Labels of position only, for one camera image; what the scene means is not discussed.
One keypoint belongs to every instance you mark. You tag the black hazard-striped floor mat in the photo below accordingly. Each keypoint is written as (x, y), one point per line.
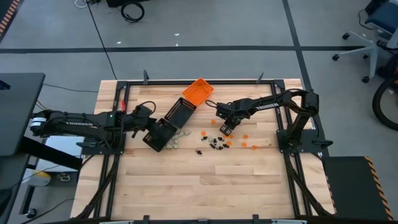
(7, 12)

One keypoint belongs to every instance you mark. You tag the black desk crossbeam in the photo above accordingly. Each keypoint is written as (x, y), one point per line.
(49, 152)

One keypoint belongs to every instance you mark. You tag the white box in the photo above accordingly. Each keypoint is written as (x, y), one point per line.
(62, 146)

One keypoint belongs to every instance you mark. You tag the blue white office chair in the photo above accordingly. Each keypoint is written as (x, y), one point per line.
(384, 15)

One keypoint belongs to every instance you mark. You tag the black hazard-striped platform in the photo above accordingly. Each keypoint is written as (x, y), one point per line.
(351, 186)

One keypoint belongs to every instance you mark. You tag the black plastic mesh basket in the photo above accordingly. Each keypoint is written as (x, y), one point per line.
(180, 112)
(159, 135)

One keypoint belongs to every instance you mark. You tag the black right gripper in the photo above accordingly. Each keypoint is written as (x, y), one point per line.
(231, 110)

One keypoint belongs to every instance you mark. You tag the black caster wheel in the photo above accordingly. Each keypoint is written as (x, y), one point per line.
(31, 213)

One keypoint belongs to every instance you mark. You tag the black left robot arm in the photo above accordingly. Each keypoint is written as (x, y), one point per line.
(77, 123)

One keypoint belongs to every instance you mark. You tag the black desk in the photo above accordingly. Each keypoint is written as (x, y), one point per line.
(18, 109)

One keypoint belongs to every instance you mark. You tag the white yellow plastic item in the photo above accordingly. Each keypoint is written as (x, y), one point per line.
(38, 179)

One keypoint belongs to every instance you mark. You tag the orange plastic mesh basket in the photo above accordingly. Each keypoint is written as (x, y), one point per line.
(198, 91)

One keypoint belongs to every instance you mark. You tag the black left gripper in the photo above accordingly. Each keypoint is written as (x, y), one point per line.
(140, 116)

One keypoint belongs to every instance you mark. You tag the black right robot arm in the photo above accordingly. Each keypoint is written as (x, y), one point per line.
(273, 105)

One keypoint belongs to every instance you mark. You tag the black equipment case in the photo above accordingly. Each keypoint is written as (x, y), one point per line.
(124, 2)

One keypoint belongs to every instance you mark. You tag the metal carabiner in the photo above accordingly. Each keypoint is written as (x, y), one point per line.
(63, 177)

